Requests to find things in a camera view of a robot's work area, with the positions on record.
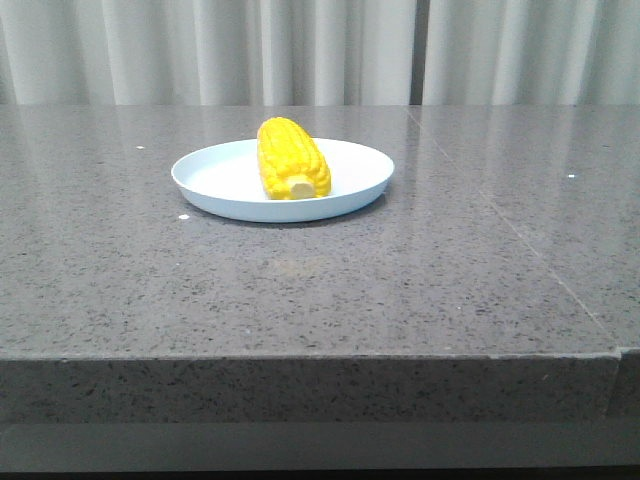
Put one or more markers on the white pleated curtain right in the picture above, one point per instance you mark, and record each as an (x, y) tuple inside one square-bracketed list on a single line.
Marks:
[(532, 52)]

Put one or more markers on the light blue round plate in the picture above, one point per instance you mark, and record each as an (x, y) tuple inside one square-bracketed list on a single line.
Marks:
[(224, 180)]

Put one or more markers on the white pleated curtain left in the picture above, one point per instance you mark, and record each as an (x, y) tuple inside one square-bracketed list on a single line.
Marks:
[(210, 52)]

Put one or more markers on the yellow plastic corn cob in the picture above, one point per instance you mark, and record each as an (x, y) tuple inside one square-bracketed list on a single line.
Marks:
[(291, 165)]

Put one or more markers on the white pleated curtain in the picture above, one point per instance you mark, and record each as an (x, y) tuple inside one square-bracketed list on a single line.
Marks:
[(210, 52), (532, 52)]

